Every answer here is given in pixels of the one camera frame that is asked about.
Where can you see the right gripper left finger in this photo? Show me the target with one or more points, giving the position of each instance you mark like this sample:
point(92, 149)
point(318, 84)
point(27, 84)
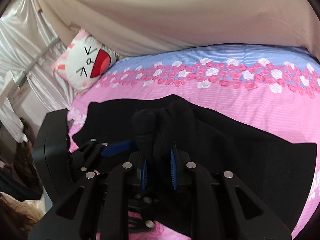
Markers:
point(97, 207)

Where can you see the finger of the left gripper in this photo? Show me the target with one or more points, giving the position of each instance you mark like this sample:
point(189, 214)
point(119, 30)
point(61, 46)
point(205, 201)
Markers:
point(118, 147)

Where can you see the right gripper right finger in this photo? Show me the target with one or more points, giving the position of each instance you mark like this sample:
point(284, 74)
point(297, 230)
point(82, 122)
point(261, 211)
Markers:
point(211, 205)

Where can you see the black pants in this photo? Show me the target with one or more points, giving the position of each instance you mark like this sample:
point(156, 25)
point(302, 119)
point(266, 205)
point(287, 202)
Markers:
point(276, 163)

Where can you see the white cat face pillow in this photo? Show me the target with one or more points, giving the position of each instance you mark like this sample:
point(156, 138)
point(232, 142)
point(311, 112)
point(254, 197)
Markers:
point(84, 61)

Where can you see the white satin curtain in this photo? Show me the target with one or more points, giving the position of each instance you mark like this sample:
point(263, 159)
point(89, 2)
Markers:
point(29, 47)

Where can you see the pink floral bed sheet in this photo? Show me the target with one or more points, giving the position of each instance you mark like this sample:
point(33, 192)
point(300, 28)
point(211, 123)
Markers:
point(253, 84)

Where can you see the beige fabric headboard cover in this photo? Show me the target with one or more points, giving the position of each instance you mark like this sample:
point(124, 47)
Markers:
point(140, 27)

